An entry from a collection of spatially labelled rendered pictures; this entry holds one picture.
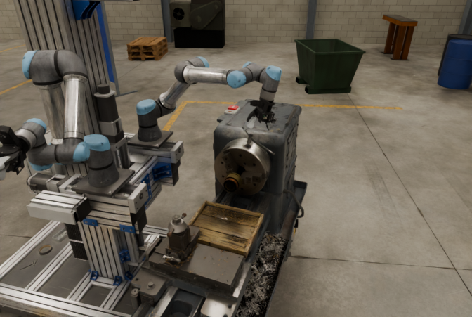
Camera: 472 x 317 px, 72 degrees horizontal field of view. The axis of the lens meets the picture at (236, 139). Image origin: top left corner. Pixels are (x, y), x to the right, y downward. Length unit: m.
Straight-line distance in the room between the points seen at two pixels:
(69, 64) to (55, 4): 0.32
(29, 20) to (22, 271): 1.79
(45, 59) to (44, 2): 0.33
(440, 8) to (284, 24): 4.88
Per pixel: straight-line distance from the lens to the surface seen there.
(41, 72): 1.57
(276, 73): 1.54
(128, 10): 12.66
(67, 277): 2.72
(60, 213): 1.82
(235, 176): 1.75
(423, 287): 3.00
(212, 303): 1.47
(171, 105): 2.08
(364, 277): 2.89
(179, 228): 1.43
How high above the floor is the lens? 2.08
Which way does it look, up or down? 27 degrees down
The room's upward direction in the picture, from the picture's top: straight up
